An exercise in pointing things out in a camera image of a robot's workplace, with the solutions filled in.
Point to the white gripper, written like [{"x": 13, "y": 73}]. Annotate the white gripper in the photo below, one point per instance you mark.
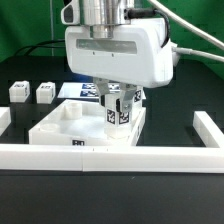
[{"x": 134, "y": 56}]

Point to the white square tabletop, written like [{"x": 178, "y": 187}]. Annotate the white square tabletop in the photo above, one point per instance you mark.
[{"x": 83, "y": 123}]

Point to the white AprilTag base sheet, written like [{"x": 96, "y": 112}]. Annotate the white AprilTag base sheet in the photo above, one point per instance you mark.
[{"x": 72, "y": 90}]

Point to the white U-shaped fence obstacle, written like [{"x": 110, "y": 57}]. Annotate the white U-shaped fence obstacle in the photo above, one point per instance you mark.
[{"x": 206, "y": 159}]

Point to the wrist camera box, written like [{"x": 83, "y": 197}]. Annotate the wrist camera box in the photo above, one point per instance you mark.
[{"x": 70, "y": 14}]

